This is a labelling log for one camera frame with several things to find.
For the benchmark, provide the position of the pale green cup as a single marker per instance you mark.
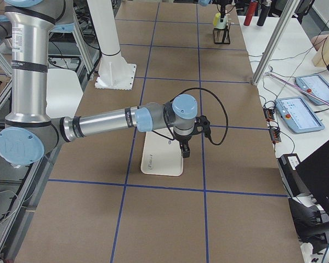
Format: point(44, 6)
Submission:
point(221, 24)

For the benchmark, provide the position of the grabber stick tool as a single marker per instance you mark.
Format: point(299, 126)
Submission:
point(273, 75)

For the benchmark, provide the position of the near blue teach pendant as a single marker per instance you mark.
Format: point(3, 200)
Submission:
point(298, 115)

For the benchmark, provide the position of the brown paper table mat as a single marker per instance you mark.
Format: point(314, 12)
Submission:
point(229, 204)

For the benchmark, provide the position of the aluminium frame post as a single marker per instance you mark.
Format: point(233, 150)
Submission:
point(290, 8)

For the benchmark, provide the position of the cream rabbit tray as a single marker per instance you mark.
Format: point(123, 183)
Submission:
point(161, 156)

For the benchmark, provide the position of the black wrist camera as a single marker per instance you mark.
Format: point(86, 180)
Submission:
point(202, 125)

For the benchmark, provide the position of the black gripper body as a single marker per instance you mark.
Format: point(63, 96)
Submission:
point(183, 139)
point(221, 9)

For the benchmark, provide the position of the far blue teach pendant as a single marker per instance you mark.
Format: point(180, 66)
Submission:
point(314, 85)

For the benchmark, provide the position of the black bottle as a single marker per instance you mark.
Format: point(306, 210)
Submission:
point(265, 7)

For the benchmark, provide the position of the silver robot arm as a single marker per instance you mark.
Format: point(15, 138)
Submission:
point(208, 9)
point(29, 132)

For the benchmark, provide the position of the black laptop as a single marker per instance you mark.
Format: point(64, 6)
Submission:
point(314, 172)

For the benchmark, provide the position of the red bottle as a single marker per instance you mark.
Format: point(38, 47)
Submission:
point(252, 7)

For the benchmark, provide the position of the white plastic chair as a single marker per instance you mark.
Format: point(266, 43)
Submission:
point(64, 93)

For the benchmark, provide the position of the blue teach pendant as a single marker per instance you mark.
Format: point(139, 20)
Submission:
point(298, 115)
point(314, 85)

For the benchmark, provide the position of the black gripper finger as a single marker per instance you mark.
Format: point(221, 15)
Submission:
point(222, 15)
point(185, 151)

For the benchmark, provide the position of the black box on desk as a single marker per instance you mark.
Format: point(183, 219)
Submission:
point(293, 184)

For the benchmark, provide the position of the black wire cup rack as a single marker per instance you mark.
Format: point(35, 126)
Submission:
point(222, 36)

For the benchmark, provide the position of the yellow cup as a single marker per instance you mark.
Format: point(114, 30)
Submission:
point(216, 19)

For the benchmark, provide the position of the white central pillar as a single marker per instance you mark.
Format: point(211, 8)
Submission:
point(114, 71)

